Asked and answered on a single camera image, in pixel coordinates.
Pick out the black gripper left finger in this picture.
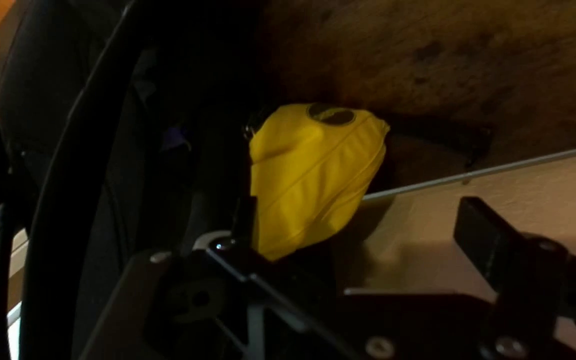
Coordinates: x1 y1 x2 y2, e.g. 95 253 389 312
76 227 384 360

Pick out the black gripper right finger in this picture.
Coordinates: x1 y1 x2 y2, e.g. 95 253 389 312
452 196 576 360

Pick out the yellow banana plush pouch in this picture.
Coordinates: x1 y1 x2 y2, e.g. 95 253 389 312
246 99 393 264

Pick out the black backpack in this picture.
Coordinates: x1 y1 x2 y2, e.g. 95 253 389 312
0 0 270 360

